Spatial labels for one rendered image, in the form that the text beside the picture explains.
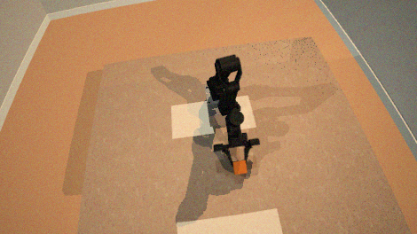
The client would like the orange block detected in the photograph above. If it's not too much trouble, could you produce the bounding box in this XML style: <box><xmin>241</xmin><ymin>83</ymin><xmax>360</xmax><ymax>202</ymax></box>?
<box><xmin>233</xmin><ymin>160</ymin><xmax>247</xmax><ymax>175</ymax></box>

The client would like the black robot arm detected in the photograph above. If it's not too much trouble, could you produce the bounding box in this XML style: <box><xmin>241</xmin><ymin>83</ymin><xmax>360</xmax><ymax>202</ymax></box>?
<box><xmin>207</xmin><ymin>55</ymin><xmax>248</xmax><ymax>146</ymax></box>

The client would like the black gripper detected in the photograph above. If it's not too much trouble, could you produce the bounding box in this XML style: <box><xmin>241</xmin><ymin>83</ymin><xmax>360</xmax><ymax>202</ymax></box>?
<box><xmin>213</xmin><ymin>128</ymin><xmax>260</xmax><ymax>167</ymax></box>

